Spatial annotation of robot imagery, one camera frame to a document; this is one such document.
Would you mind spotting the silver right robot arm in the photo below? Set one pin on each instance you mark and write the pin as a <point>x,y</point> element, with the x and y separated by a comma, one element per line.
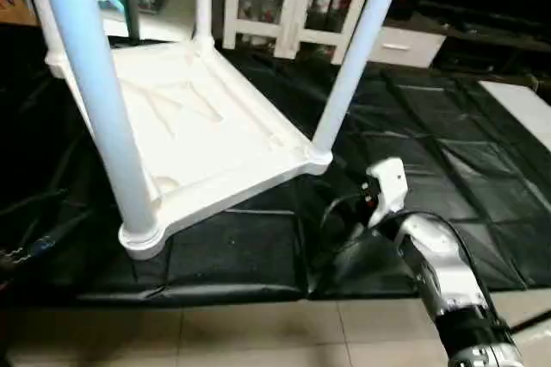
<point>448,272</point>

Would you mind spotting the white glass door cabinet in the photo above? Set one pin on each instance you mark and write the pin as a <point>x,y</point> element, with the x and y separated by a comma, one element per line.
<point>293,1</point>

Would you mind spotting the black low shelf unit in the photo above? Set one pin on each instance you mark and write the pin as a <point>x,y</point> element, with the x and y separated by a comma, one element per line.
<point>482,5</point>

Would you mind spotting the black work mat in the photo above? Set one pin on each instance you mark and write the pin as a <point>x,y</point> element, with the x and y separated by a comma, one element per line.
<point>413,143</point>

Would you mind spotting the white flat board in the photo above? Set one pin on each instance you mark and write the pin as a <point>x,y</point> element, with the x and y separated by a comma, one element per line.
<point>521,108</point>

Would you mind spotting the white plastic table top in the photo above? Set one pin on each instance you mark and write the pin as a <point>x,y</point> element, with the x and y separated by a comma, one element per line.
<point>198,117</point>

